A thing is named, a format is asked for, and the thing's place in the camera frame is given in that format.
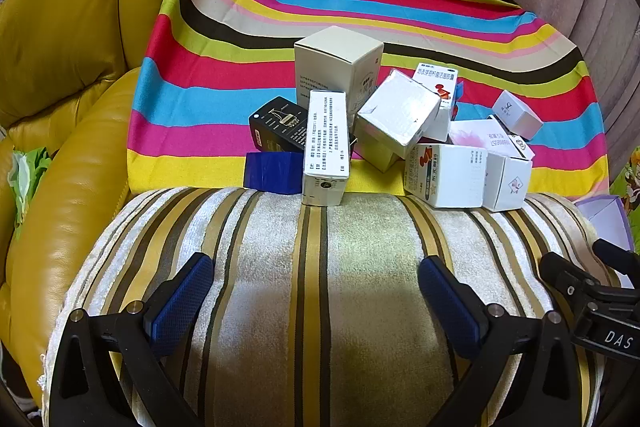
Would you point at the dark blue box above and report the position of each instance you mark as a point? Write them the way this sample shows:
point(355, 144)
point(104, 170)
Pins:
point(272, 172)

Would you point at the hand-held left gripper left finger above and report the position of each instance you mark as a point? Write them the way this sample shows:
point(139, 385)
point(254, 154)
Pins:
point(182, 302)

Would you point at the yellow leather sofa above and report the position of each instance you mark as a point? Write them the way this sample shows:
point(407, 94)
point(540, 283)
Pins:
point(60, 32)

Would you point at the white box pink drawing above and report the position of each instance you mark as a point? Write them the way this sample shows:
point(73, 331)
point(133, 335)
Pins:
point(507, 182)

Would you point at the multicolour striped cloth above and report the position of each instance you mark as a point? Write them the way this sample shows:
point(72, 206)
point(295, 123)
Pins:
point(280, 7)

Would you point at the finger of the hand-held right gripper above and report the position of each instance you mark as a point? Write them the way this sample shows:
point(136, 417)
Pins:
point(567, 274)
point(617, 257)

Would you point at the white medicine box orange figure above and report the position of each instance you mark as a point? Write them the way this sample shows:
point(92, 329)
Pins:
point(440, 82)
point(445, 177)

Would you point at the black box with barcode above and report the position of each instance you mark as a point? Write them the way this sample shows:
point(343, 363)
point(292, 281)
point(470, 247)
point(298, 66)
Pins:
point(277, 122)

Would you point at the white and pink flat box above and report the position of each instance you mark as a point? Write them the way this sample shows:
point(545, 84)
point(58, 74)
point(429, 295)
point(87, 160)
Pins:
point(480, 134)

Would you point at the silver white cube box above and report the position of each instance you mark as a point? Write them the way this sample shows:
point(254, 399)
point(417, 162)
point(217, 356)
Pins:
point(400, 112)

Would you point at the beige gold striped cushion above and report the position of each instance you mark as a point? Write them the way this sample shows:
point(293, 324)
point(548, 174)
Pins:
point(350, 282)

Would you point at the long white box black text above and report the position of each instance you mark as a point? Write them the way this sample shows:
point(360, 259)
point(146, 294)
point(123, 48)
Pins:
point(326, 142)

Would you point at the lilac paper box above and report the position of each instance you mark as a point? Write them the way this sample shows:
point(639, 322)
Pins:
point(602, 222)

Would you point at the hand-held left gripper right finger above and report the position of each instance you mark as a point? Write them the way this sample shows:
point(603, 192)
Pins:
point(452, 307)

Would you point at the large cream cardboard box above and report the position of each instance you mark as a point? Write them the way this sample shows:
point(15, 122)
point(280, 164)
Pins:
point(330, 57)

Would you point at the green plastic bag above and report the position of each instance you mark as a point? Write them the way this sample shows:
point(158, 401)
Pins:
point(30, 187)

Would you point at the green cartoon mat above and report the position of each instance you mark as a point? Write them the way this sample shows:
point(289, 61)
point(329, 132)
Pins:
point(627, 179)

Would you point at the small white box silver logo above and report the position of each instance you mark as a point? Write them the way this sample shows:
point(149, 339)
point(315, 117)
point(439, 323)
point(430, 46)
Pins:
point(520, 114)

